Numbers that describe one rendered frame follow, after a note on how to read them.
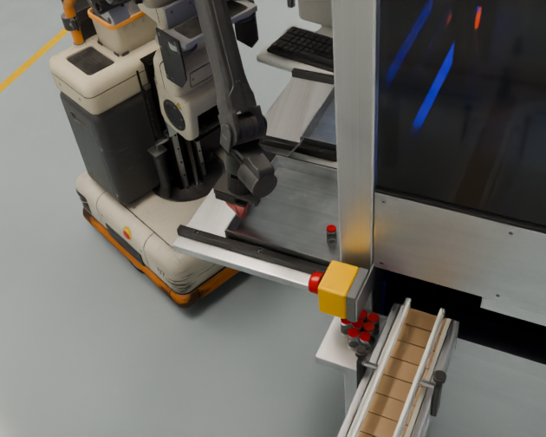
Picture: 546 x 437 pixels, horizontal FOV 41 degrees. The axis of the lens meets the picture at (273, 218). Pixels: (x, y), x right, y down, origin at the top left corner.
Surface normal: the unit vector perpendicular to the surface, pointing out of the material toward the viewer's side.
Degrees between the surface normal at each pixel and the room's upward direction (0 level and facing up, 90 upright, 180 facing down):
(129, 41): 92
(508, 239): 90
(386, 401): 0
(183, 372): 0
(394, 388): 0
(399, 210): 90
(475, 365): 90
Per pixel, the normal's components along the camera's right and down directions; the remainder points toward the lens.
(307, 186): -0.09, -0.69
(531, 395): -0.42, 0.68
